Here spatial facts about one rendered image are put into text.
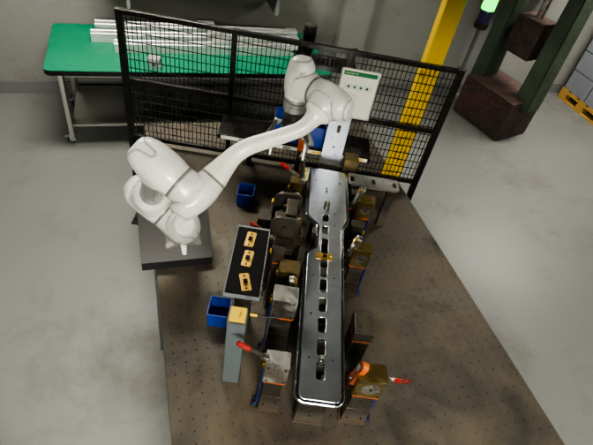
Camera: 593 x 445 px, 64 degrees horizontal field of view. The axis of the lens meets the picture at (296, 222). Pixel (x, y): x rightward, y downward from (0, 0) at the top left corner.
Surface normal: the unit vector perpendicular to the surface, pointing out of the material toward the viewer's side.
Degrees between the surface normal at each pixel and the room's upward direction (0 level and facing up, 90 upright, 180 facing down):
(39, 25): 90
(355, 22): 90
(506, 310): 0
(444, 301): 0
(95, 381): 0
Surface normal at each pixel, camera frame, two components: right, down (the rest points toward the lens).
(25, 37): 0.26, 0.70
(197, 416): 0.15, -0.71
